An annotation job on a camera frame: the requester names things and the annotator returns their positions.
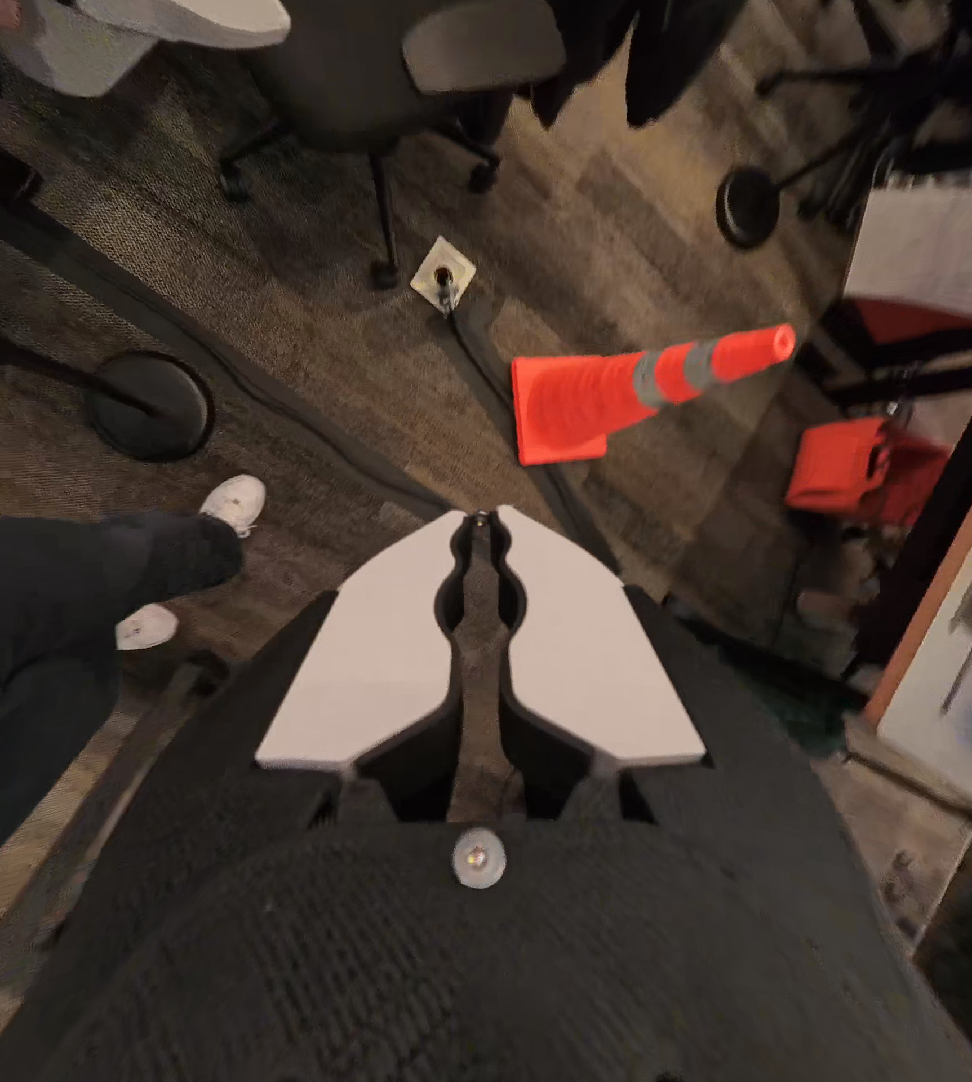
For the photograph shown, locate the white shoe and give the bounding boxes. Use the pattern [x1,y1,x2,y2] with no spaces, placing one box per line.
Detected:
[116,604,180,652]
[198,475,268,539]

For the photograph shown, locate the black floor cable cover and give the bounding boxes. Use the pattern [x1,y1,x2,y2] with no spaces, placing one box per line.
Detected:
[447,308,622,576]

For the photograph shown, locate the red plastic crate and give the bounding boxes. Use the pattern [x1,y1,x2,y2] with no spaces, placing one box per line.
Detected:
[785,416,952,527]

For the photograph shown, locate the grey framed office chair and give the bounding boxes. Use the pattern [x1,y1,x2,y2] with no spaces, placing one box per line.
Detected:
[0,0,292,98]

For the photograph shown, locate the black office chair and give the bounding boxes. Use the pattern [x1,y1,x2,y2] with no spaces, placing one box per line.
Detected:
[217,0,571,290]

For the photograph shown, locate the orange traffic cone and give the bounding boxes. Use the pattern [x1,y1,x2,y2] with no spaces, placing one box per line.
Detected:
[511,323,798,466]

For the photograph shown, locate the long black floor cord cover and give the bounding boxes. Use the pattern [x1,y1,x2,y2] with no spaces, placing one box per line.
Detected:
[0,198,453,512]

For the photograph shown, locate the white panel with orange edge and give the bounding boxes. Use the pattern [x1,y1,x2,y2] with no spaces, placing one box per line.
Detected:
[842,181,972,343]

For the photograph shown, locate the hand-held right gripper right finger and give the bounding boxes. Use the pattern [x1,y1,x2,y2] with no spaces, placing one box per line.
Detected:
[489,505,707,821]

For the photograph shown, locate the wooden edged desk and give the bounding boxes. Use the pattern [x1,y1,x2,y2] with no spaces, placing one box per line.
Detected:
[864,440,972,833]

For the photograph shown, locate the metal floor outlet plate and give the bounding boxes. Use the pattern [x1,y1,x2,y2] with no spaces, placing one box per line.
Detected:
[410,237,478,318]

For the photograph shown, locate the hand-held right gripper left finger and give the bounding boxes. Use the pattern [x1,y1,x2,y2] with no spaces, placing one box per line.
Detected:
[254,509,470,821]

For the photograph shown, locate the person's black trousers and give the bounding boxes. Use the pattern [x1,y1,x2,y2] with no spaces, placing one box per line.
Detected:
[0,511,243,901]

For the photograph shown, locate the black round stand base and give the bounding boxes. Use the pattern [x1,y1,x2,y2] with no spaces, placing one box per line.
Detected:
[0,317,216,463]
[716,127,884,250]

